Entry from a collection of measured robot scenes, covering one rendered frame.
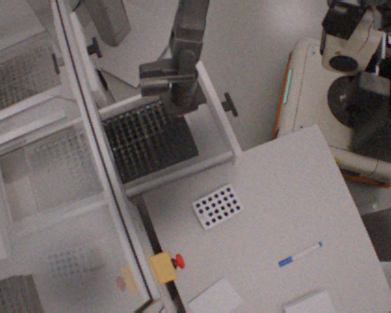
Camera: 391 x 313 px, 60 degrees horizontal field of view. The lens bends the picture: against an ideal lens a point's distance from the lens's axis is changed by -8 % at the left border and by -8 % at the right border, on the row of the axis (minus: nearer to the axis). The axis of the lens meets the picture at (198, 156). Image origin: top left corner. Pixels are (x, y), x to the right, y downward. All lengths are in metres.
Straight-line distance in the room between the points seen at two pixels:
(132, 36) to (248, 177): 1.32
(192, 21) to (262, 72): 1.39
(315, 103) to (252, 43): 0.62
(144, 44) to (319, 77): 0.98
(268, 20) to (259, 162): 1.32
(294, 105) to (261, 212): 0.76
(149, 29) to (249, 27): 0.58
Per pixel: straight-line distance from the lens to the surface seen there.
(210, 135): 1.03
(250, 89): 2.02
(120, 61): 2.10
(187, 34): 0.73
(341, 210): 1.14
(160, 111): 0.99
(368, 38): 1.22
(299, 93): 1.75
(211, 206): 1.06
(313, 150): 1.14
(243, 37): 2.18
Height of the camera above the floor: 1.81
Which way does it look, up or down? 75 degrees down
